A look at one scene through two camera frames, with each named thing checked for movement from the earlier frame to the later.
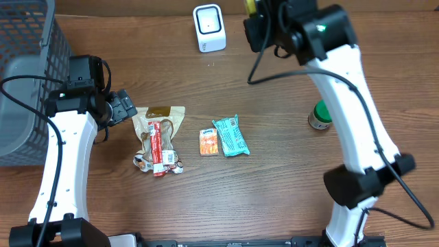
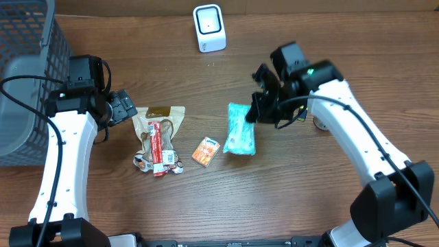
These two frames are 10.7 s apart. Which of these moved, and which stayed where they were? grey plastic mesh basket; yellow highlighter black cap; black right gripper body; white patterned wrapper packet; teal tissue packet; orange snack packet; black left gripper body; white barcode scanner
Moved: teal tissue packet; black right gripper body; yellow highlighter black cap; orange snack packet
Stayed: white patterned wrapper packet; grey plastic mesh basket; black left gripper body; white barcode scanner
